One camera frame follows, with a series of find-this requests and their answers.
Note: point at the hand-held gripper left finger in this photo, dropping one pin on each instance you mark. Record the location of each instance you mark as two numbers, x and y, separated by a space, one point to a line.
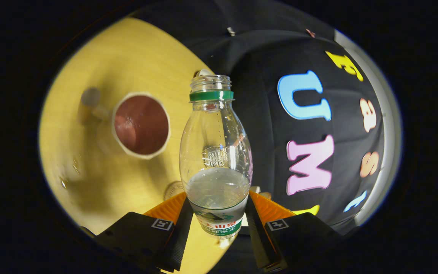
177 243

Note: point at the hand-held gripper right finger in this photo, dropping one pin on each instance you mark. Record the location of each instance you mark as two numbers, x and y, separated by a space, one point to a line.
259 239

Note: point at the round brown coaster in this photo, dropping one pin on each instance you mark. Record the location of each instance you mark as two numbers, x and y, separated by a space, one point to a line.
173 190

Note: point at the clear plastic juice bottle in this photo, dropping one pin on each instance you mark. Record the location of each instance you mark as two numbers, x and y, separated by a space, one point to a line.
215 156

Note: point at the white toaster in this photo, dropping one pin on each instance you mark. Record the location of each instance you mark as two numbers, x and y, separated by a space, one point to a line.
255 189

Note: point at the wooden table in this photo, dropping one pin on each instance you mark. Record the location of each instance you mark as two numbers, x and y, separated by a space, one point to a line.
89 194

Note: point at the black backdrop cloth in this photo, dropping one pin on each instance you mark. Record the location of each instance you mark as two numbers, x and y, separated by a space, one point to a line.
261 133

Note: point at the round beige plate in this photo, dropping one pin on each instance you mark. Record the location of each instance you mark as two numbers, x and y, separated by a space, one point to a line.
203 71

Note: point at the white cloth clip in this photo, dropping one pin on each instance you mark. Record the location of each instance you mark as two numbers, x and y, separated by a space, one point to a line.
231 31

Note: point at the pink cloth clip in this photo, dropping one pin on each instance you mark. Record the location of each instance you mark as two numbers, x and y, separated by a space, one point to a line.
310 32

